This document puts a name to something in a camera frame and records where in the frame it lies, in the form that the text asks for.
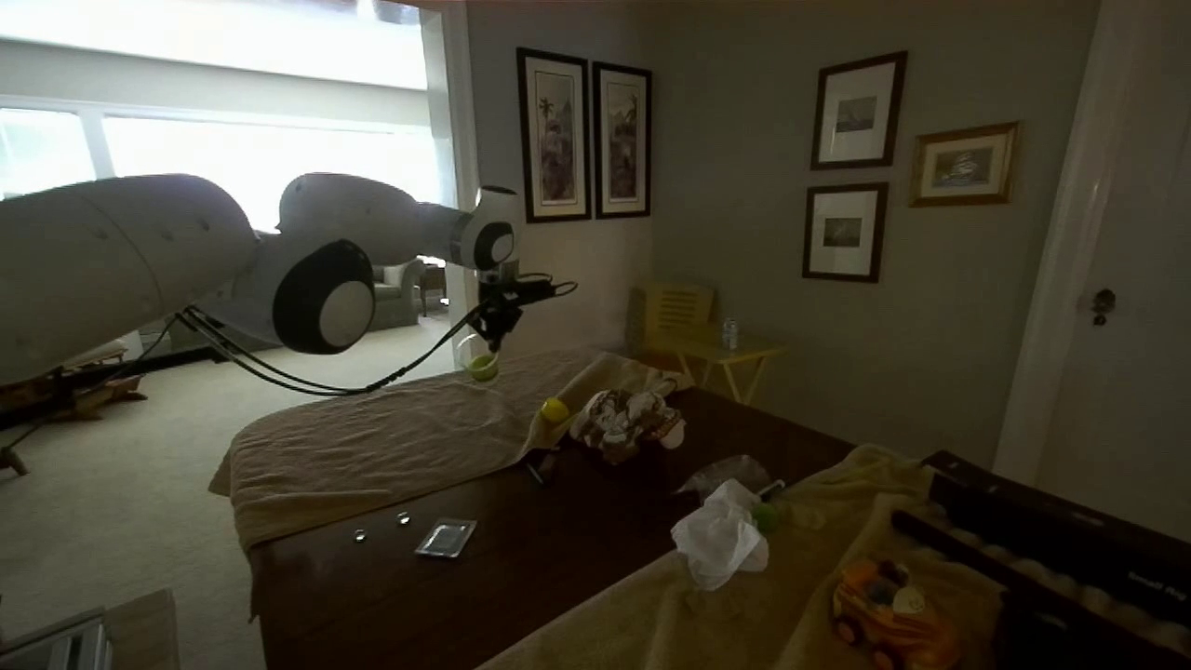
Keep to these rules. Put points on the yellow box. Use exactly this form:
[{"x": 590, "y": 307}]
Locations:
[{"x": 677, "y": 317}]

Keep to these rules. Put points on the tall black framed picture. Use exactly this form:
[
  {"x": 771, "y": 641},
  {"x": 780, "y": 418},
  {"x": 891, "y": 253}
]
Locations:
[
  {"x": 623, "y": 139},
  {"x": 554, "y": 136}
]

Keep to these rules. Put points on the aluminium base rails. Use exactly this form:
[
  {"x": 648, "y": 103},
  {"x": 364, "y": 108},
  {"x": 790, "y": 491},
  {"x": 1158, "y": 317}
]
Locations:
[{"x": 59, "y": 645}]

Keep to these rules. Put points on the brown wooden frame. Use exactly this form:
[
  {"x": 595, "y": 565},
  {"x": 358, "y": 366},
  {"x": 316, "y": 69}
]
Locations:
[{"x": 76, "y": 390}]

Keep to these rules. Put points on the small silver metal knob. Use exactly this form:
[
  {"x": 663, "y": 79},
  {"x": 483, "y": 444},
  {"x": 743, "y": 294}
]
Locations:
[
  {"x": 358, "y": 537},
  {"x": 404, "y": 518}
]

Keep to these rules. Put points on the small bottle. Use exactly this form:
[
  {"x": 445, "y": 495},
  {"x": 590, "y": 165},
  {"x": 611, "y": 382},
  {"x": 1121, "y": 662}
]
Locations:
[{"x": 730, "y": 331}]

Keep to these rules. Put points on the gold framed picture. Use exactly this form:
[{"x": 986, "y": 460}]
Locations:
[{"x": 967, "y": 165}]

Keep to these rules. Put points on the yellowish tan towel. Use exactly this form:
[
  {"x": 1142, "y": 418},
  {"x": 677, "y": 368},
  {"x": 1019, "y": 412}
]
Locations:
[{"x": 646, "y": 618}]

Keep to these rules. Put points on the grey armchair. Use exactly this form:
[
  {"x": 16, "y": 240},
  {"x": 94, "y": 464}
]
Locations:
[{"x": 404, "y": 291}]

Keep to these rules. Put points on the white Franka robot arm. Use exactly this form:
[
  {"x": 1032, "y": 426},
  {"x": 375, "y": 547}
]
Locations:
[{"x": 126, "y": 261}]

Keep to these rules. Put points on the small yellow cap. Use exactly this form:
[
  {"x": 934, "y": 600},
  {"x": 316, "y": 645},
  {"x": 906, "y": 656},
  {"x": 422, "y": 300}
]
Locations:
[{"x": 554, "y": 407}]

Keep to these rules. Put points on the orange toy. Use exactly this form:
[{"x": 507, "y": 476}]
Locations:
[{"x": 888, "y": 606}]

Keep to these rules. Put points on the dark door knob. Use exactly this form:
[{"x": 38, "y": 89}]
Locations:
[{"x": 1104, "y": 302}]

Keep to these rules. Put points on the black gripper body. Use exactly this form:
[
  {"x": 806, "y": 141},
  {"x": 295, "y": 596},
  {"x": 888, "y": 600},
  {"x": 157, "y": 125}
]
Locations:
[{"x": 496, "y": 309}]

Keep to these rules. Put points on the beige towel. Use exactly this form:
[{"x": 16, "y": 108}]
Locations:
[{"x": 375, "y": 448}]

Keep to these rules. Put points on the large bright window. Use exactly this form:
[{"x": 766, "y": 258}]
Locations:
[{"x": 224, "y": 111}]

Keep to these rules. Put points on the clear plastic bag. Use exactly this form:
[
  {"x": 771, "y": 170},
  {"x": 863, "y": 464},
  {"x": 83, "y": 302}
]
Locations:
[{"x": 726, "y": 470}]

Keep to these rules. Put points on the black framed white picture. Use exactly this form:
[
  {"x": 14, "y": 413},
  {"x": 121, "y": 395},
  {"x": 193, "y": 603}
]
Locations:
[
  {"x": 846, "y": 232},
  {"x": 858, "y": 111}
]

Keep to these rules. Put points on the white paper sachet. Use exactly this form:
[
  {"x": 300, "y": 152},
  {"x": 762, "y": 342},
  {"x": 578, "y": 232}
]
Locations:
[{"x": 447, "y": 537}]

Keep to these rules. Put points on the white door with dark knob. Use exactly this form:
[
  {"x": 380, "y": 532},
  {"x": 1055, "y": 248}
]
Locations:
[{"x": 1118, "y": 187}]

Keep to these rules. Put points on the green tennis ball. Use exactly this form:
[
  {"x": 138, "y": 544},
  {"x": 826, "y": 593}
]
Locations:
[{"x": 485, "y": 368}]

